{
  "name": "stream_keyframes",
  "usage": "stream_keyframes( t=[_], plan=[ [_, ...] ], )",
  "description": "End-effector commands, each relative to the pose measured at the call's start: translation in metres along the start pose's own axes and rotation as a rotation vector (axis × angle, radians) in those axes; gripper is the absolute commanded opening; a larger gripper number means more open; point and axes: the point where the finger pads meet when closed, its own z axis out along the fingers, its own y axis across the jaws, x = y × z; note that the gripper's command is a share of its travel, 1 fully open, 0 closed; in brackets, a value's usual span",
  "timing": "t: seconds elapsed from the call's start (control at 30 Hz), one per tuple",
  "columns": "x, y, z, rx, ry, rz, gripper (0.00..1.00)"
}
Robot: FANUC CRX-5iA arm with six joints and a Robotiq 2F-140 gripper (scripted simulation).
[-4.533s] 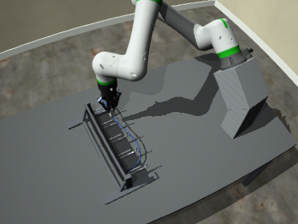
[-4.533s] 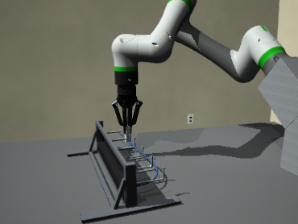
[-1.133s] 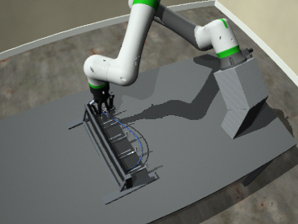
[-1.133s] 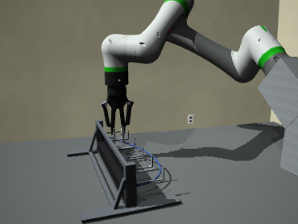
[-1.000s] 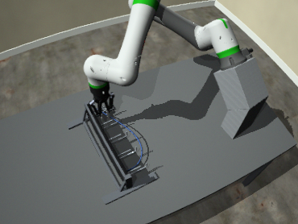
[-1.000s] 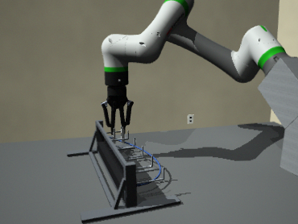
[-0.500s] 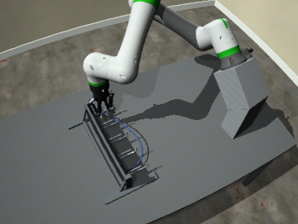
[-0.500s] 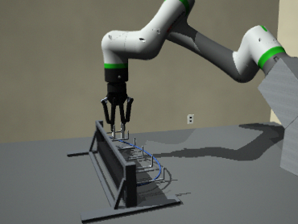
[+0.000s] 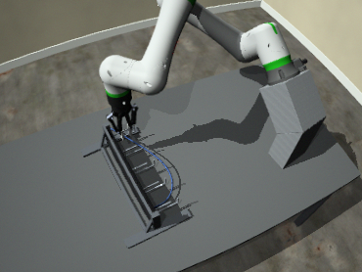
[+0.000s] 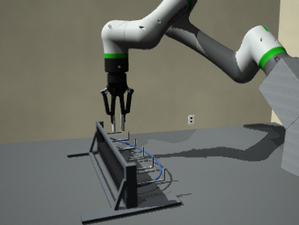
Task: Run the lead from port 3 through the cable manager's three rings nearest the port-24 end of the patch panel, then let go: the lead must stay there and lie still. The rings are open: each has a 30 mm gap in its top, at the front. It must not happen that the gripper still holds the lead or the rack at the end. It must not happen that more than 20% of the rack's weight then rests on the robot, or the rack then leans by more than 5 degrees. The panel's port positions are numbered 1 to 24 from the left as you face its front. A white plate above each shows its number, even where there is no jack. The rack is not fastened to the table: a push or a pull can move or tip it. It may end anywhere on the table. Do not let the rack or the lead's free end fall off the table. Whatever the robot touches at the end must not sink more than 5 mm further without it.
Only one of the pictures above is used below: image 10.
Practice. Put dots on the black patch panel rack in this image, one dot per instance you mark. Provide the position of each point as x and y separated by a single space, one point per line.
125 173

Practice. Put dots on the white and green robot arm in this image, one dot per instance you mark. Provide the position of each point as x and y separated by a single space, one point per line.
258 46

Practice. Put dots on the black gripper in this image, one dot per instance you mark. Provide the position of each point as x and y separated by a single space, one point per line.
117 86

